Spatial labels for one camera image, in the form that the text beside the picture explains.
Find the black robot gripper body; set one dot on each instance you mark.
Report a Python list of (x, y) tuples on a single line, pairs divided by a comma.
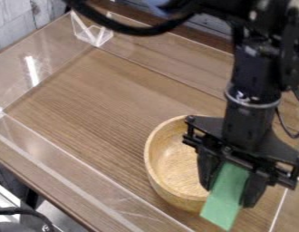
[(244, 137)]

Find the green rectangular block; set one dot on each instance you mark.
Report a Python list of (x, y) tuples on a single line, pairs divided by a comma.
[(221, 207)]

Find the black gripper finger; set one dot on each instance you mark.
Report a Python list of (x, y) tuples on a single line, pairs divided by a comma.
[(209, 163), (253, 190)]

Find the black metal bracket with bolt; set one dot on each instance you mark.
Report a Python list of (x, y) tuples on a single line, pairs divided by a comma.
[(38, 222)]

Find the brown wooden bowl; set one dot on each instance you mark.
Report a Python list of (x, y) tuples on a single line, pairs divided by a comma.
[(171, 165)]

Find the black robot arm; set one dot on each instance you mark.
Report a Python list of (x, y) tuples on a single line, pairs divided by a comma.
[(264, 37)]

